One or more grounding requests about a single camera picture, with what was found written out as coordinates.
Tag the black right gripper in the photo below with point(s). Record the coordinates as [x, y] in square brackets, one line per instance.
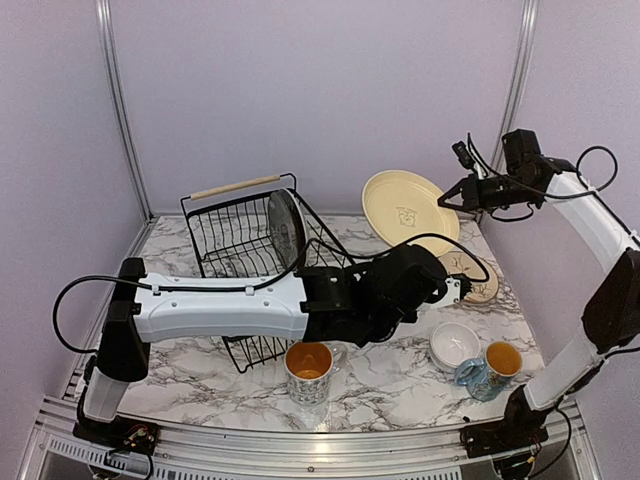
[466, 186]

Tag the plain cream yellow plate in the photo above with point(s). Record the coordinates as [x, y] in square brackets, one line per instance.
[400, 204]

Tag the cream gold rimmed plate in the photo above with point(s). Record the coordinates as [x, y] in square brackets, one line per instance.
[484, 279]

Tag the grey reindeer plate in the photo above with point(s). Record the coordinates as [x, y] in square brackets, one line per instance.
[283, 222]

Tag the black wire dish rack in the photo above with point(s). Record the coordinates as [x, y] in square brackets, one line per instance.
[231, 238]

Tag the red teal floral plate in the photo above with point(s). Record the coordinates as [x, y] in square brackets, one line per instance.
[302, 228]

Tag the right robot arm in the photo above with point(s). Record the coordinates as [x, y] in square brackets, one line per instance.
[610, 317]

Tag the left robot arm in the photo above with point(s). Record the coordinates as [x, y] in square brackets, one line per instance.
[360, 304]

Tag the white bowl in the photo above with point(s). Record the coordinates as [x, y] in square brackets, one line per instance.
[451, 344]

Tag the blue mug yellow inside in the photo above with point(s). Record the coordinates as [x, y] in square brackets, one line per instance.
[486, 377]

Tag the patterned mug yellow inside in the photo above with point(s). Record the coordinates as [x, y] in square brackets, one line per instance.
[309, 369]

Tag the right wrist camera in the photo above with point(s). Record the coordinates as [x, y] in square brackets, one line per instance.
[468, 160]

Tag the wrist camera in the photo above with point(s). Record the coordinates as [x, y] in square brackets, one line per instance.
[457, 289]
[468, 160]

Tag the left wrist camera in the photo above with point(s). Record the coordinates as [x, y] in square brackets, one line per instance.
[457, 289]

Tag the right aluminium frame post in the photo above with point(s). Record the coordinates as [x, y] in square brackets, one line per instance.
[523, 56]

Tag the aluminium frame post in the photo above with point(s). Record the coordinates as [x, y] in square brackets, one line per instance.
[523, 56]
[108, 43]

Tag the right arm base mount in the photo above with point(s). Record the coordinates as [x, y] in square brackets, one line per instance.
[498, 437]

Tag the front aluminium rail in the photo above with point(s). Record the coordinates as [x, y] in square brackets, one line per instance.
[196, 452]

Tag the left aluminium frame post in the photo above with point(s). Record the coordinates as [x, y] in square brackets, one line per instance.
[108, 43]

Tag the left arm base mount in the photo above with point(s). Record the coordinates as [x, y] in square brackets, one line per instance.
[123, 434]

